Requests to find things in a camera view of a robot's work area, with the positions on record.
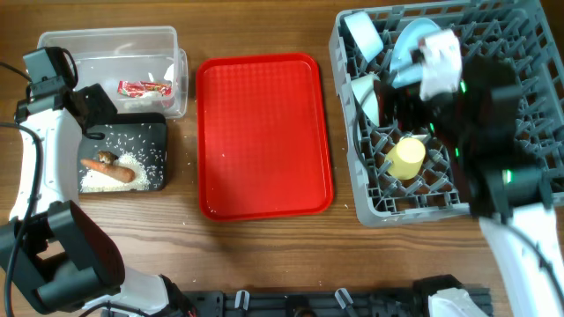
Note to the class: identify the brown food scrap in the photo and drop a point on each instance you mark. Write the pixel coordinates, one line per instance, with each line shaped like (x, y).
(107, 157)

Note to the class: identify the red serving tray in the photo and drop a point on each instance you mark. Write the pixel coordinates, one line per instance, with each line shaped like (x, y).
(262, 144)

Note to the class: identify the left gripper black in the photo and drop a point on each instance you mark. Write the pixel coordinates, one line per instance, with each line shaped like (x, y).
(99, 104)

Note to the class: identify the red snack wrapper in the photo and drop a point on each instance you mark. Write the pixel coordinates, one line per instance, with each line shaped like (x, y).
(141, 89)

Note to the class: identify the green bowl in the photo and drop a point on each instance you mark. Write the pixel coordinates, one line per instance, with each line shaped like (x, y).
(363, 89)

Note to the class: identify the light blue plate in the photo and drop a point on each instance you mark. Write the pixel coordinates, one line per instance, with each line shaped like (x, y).
(407, 71)

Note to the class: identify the yellow cup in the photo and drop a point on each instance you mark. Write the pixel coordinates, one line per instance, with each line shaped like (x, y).
(406, 158)

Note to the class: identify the white rice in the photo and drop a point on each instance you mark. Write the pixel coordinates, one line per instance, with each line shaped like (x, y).
(94, 181)

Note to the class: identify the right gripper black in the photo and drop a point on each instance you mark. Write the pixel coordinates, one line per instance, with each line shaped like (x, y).
(405, 99)

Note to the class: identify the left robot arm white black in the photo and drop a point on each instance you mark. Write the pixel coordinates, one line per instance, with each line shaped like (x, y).
(51, 251)

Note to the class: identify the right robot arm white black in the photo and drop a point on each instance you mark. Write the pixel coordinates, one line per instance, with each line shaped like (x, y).
(504, 185)

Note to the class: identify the grey dishwasher rack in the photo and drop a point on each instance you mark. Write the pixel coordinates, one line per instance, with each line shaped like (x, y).
(516, 32)

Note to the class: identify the orange carrot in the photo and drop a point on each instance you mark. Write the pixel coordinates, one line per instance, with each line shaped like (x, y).
(119, 173)

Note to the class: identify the white tissue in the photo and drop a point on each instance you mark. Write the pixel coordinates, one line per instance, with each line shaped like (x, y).
(169, 74)

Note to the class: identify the black tray bin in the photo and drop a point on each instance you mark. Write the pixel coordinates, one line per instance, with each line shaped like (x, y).
(140, 143)

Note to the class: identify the light blue bowl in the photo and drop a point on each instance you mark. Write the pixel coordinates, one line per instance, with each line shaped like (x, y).
(364, 34)

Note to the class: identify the clear plastic bin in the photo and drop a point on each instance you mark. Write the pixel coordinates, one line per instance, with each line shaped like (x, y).
(107, 56)

